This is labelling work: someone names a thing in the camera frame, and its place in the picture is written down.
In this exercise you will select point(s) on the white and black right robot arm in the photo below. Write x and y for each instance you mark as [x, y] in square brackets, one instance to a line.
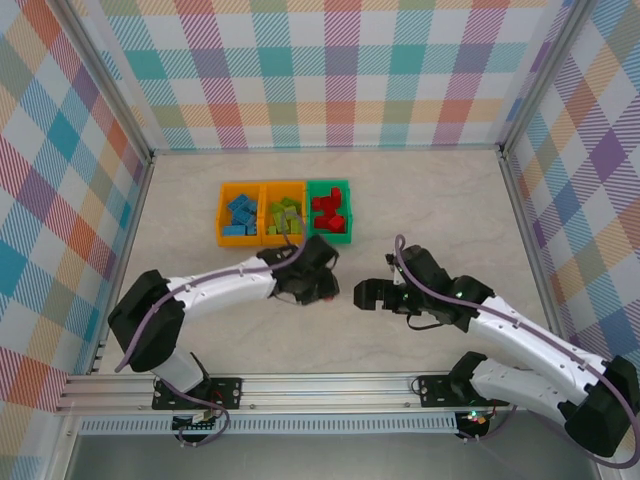
[525, 335]

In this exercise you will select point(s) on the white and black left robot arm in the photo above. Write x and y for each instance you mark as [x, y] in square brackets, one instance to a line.
[145, 320]

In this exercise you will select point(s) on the green plastic bin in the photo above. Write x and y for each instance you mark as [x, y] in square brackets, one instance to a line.
[345, 237]

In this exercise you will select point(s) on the orange plastic bin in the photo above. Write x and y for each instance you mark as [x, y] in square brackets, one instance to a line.
[239, 241]
[267, 192]

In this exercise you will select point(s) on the small lit circuit board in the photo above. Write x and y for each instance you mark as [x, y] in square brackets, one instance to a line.
[475, 419]

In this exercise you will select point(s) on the small green circuit board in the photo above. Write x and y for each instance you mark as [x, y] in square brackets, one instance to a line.
[197, 419]

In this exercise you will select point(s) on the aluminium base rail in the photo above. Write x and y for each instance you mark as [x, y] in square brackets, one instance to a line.
[325, 392]

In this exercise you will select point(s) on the aluminium side rail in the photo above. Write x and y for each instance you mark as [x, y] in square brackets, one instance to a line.
[524, 225]
[133, 220]

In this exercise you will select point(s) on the aluminium frame post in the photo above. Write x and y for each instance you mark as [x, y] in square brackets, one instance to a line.
[544, 75]
[114, 82]

